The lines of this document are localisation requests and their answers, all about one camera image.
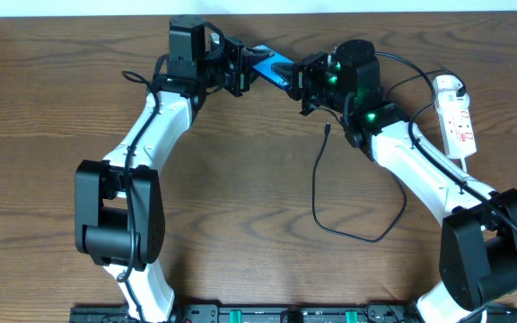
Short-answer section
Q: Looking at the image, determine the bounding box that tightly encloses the blue Galaxy smartphone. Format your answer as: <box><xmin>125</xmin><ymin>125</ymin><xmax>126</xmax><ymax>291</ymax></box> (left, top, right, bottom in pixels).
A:
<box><xmin>253</xmin><ymin>45</ymin><xmax>294</xmax><ymax>90</ymax></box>

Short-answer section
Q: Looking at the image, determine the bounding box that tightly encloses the black USB charging cable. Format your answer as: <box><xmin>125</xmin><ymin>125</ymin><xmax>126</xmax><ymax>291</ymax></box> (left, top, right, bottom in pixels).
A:
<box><xmin>311</xmin><ymin>68</ymin><xmax>468</xmax><ymax>244</ymax></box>

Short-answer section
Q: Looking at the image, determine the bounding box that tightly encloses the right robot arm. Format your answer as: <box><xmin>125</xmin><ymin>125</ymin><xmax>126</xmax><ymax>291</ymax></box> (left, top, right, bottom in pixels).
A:
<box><xmin>255</xmin><ymin>39</ymin><xmax>517</xmax><ymax>322</ymax></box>

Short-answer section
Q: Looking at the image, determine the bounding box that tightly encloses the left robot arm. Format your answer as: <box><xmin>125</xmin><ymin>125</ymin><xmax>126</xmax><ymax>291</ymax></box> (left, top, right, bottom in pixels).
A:
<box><xmin>74</xmin><ymin>14</ymin><xmax>274</xmax><ymax>322</ymax></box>

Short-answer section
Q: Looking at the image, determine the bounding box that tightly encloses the white USB charger plug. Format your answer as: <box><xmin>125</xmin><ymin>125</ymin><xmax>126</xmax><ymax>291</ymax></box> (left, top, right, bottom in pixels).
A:
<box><xmin>435</xmin><ymin>90</ymin><xmax>470</xmax><ymax>115</ymax></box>

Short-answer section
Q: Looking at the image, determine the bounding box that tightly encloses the white power strip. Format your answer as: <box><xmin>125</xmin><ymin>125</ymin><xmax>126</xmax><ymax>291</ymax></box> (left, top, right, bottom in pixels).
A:
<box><xmin>433</xmin><ymin>74</ymin><xmax>477</xmax><ymax>160</ymax></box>

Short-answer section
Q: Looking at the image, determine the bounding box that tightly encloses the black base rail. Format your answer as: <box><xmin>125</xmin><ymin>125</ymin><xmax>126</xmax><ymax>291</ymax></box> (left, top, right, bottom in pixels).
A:
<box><xmin>67</xmin><ymin>303</ymin><xmax>517</xmax><ymax>323</ymax></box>

